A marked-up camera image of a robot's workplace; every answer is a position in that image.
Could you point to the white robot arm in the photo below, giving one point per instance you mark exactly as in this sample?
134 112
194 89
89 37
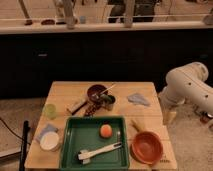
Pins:
186 82

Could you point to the black stand pole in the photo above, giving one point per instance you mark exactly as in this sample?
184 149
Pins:
24 143

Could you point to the wooden block tool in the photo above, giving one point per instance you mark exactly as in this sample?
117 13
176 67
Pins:
77 106

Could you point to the dark brown bowl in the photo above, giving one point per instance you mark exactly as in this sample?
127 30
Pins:
94 92

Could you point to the green plastic tray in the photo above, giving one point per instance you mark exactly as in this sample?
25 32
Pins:
83 133

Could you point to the white round container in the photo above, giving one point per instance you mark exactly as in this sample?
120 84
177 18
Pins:
50 141

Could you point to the dark green cup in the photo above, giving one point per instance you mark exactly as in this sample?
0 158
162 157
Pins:
109 101

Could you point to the orange fruit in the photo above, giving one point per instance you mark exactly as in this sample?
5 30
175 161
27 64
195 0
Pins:
106 131

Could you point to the white spatula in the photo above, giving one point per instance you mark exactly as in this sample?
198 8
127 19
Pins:
89 154

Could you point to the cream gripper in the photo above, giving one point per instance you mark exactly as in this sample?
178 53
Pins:
168 115

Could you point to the grey-blue towel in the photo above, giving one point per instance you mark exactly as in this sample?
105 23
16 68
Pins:
138 99

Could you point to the yellow-green cup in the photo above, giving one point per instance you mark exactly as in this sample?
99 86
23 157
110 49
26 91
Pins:
49 110

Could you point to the red-orange bowl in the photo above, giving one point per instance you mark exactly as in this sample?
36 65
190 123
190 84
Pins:
147 148

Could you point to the wooden chopstick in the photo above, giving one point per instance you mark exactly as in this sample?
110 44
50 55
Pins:
107 89

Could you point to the brown patterned item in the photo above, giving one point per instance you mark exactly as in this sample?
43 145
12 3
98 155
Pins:
91 110

